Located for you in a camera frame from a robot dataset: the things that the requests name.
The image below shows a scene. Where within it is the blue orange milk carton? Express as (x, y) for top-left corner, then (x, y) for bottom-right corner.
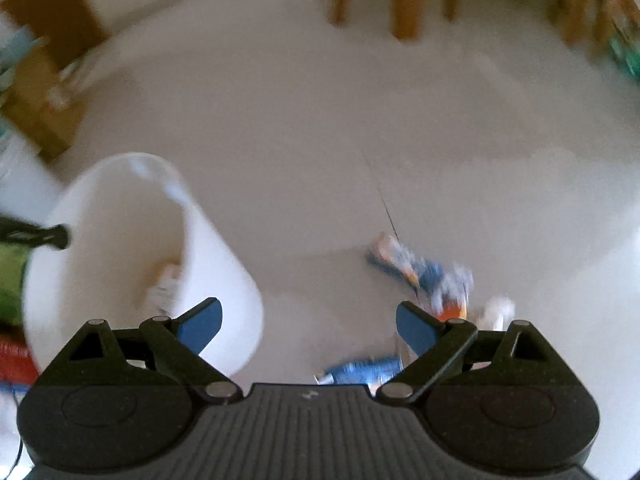
(367, 234), (474, 318)

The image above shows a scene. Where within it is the white tissue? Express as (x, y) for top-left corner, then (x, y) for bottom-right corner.
(476, 296), (515, 332)

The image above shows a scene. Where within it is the white plastic trash bin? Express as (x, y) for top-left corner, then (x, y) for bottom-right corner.
(23, 153), (264, 376)

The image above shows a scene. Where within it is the brown cardboard box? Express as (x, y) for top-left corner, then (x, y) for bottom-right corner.
(1, 44), (86, 160)

